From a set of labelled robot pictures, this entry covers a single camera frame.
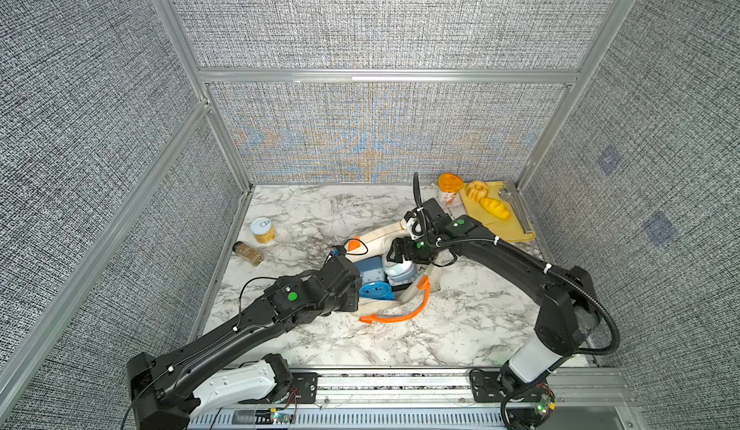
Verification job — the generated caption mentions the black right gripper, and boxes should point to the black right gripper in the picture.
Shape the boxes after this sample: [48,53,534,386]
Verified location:
[382,233,441,264]

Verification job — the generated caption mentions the blue rectangular alarm clock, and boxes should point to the blue rectangular alarm clock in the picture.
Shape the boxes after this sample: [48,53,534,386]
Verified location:
[355,256,385,285]

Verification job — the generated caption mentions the canvas bag orange handles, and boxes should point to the canvas bag orange handles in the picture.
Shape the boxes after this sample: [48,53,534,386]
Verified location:
[347,220,443,324]

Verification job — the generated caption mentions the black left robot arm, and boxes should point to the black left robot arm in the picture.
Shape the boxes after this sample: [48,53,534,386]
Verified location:
[124,254,362,429]

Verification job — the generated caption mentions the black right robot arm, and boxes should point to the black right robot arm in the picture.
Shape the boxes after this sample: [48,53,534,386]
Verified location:
[387,199,621,388]

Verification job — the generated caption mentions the orange lid instant noodle cup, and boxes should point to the orange lid instant noodle cup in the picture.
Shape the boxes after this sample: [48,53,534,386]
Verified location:
[437,173,464,207]

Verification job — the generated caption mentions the yellow bundt cake toy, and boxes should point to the yellow bundt cake toy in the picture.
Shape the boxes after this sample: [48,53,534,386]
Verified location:
[464,181,489,203]

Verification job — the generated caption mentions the yellow bread loaf toy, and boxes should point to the yellow bread loaf toy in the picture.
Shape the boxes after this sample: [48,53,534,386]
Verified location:
[479,197,512,220]

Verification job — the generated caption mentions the yellow cutting board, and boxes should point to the yellow cutting board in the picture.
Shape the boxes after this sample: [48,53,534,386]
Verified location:
[461,181,536,242]

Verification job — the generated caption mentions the grey metal wrench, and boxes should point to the grey metal wrench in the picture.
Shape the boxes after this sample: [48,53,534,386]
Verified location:
[498,181,533,233]

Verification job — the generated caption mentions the yellow tin can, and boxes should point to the yellow tin can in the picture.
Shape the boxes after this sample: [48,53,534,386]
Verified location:
[250,217,276,244]

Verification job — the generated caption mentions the brown spice jar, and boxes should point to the brown spice jar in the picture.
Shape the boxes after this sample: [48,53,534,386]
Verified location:
[232,241,264,266]

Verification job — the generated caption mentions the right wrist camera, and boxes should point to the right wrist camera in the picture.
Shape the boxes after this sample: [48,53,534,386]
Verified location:
[402,210,423,240]

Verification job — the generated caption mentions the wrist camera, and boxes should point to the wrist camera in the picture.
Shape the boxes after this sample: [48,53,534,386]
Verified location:
[402,210,423,240]
[330,237,369,257]

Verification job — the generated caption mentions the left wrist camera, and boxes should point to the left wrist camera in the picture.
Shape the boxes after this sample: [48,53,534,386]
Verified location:
[330,237,369,257]

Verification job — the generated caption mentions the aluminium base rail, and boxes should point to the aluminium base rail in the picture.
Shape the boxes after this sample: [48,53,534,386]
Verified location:
[185,361,648,429]

